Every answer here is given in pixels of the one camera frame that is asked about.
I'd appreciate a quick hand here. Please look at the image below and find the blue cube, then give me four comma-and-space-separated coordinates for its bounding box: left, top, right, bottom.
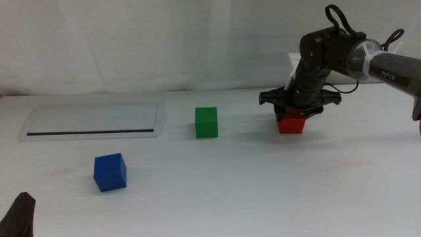
93, 153, 128, 193

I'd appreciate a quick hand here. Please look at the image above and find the black braided cable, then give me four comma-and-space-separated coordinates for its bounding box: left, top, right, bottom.
382, 28, 405, 52

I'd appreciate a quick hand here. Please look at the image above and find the green cube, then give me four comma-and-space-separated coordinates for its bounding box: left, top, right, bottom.
194, 106, 218, 139

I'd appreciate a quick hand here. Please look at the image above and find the grey table cable hatch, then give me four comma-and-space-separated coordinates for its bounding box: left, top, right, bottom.
18, 101, 167, 142

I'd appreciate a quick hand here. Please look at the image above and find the red cube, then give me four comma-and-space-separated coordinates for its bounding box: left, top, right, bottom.
277, 108, 307, 134

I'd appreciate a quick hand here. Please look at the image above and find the thin black cable loop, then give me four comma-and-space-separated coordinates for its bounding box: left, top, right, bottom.
324, 4, 358, 36
324, 80, 360, 95

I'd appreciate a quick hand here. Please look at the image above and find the white zip tie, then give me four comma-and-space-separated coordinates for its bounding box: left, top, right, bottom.
360, 42, 404, 80

